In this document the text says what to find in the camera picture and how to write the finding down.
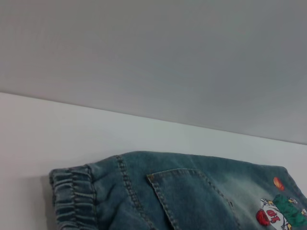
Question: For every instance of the blue denim shorts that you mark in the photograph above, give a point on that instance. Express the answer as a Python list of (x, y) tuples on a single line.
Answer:
[(180, 198)]

